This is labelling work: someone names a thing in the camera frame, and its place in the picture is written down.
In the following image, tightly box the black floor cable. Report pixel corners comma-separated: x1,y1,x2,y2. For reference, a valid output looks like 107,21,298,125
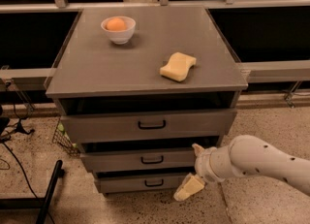
0,140,56,224

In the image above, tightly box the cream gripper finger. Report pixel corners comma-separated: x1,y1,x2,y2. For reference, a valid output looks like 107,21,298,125
173,174,205,202
192,144,204,156

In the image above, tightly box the wire mesh basket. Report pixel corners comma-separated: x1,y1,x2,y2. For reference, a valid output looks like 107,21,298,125
52,121,79,157

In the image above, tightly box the grey drawer cabinet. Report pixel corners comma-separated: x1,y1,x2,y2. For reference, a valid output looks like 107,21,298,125
46,7,247,179

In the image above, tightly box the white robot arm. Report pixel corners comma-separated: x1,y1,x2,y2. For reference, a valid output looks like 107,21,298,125
173,135,310,202

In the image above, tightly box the grey drawer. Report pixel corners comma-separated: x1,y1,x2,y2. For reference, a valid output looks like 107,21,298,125
94,173,187,194
61,109,236,144
80,148,195,172

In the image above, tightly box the metal window railing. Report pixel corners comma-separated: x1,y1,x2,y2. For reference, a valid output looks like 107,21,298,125
1,0,310,110

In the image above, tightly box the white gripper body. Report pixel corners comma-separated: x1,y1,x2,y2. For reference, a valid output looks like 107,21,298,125
195,147,224,183

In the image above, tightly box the black stand leg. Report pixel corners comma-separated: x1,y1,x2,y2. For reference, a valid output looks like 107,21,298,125
0,160,65,224

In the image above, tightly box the yellow sponge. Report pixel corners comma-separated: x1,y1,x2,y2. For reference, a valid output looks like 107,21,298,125
160,52,197,81

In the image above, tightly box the white ceramic bowl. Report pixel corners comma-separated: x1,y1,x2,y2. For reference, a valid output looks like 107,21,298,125
101,16,136,45

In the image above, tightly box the orange fruit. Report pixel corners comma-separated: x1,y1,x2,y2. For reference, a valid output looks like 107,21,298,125
106,17,126,31

